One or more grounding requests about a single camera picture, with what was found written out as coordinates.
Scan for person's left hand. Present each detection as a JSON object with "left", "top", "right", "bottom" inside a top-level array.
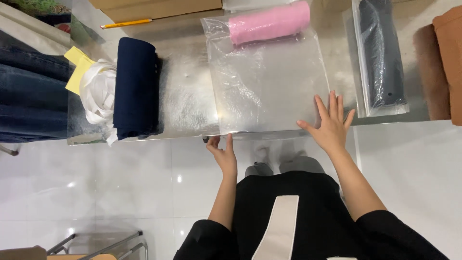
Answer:
[{"left": 206, "top": 133, "right": 238, "bottom": 177}]

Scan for person's right hand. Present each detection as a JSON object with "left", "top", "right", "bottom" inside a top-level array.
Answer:
[{"left": 297, "top": 91, "right": 356, "bottom": 155}]

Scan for clear plastic bag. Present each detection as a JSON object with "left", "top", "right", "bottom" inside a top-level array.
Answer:
[{"left": 201, "top": 1, "right": 331, "bottom": 136}]

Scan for grey shoe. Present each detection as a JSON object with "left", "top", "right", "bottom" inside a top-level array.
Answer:
[
  {"left": 245, "top": 162, "right": 274, "bottom": 178},
  {"left": 279, "top": 156, "right": 326, "bottom": 175}
]

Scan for clear bag with black cloth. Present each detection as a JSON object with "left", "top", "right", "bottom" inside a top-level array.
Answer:
[{"left": 351, "top": 0, "right": 410, "bottom": 118}]

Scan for black rolled cloth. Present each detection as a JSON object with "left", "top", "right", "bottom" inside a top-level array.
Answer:
[{"left": 359, "top": 0, "right": 407, "bottom": 108}]

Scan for person's black clothing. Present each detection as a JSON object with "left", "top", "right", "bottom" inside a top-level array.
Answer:
[{"left": 173, "top": 171, "right": 450, "bottom": 260}]

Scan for navy blue folded cloth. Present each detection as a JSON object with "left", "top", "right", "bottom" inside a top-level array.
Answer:
[{"left": 113, "top": 37, "right": 160, "bottom": 141}]

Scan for pink rolled cloth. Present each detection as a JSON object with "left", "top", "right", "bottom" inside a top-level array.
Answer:
[{"left": 228, "top": 1, "right": 311, "bottom": 46}]

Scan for brown rolled cloth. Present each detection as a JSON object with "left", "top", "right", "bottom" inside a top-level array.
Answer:
[{"left": 432, "top": 5, "right": 462, "bottom": 126}]

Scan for heap of white paper strips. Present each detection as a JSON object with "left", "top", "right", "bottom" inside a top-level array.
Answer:
[{"left": 79, "top": 59, "right": 119, "bottom": 147}]

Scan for brown cardboard box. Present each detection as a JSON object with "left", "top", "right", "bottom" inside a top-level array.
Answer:
[{"left": 88, "top": 0, "right": 224, "bottom": 24}]

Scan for yellow pencil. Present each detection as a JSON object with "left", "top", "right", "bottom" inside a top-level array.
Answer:
[{"left": 100, "top": 19, "right": 153, "bottom": 30}]

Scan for yellow paper sheet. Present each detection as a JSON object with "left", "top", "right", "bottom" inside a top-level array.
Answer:
[{"left": 64, "top": 46, "right": 96, "bottom": 96}]

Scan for blue denim jeans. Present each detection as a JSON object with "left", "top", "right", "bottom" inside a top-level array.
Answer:
[{"left": 0, "top": 29, "right": 74, "bottom": 143}]

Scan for green patterned cloth heap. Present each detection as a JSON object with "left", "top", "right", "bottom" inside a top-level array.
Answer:
[{"left": 0, "top": 0, "right": 95, "bottom": 46}]

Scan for beige strap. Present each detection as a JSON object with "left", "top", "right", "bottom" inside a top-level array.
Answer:
[{"left": 251, "top": 195, "right": 300, "bottom": 260}]

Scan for metal frame chair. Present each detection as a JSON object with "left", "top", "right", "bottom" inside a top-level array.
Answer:
[{"left": 0, "top": 231, "right": 149, "bottom": 260}]

